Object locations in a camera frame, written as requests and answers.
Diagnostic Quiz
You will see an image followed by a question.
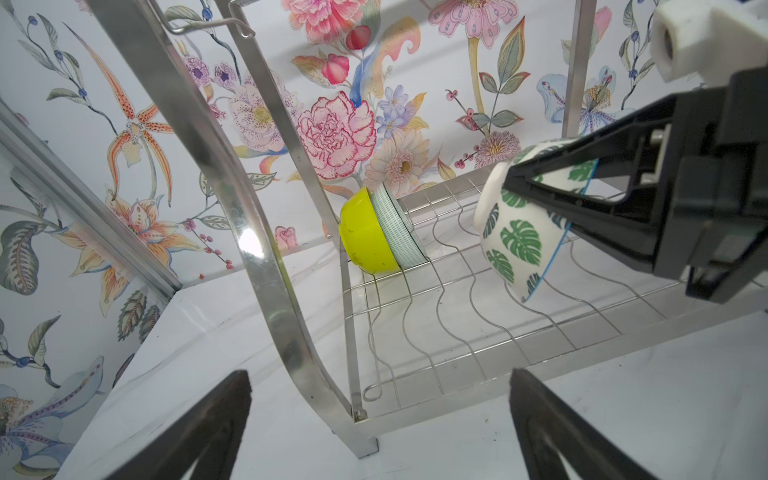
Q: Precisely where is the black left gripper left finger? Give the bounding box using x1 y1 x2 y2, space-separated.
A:
109 370 251 480

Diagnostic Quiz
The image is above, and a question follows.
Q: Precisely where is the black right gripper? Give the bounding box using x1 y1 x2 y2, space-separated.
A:
503 68 767 303

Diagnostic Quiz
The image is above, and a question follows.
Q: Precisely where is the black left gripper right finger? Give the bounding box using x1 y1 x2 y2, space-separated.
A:
509 369 654 479

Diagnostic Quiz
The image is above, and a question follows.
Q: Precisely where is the green leaf pattern bowl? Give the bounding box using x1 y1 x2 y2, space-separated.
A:
473 139 572 302

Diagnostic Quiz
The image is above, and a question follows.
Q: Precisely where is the pale teal ceramic bowl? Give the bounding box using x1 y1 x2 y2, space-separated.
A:
371 185 428 270

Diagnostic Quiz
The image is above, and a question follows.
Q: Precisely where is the lime green plastic bowl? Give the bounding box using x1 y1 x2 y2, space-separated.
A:
339 187 399 274

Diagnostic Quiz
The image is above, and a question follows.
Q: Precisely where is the stainless steel dish rack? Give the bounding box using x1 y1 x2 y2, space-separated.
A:
90 1 767 458

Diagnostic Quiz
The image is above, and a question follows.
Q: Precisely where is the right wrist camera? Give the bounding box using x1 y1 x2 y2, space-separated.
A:
650 0 767 87

